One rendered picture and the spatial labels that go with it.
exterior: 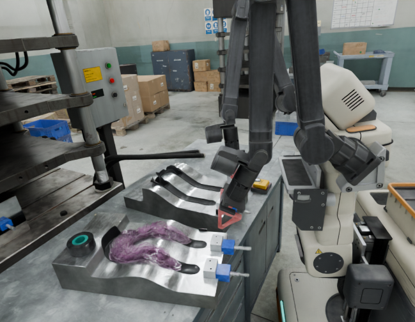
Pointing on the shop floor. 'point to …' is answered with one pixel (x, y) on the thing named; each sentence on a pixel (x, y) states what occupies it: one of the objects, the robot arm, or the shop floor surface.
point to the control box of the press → (101, 66)
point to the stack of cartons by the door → (205, 76)
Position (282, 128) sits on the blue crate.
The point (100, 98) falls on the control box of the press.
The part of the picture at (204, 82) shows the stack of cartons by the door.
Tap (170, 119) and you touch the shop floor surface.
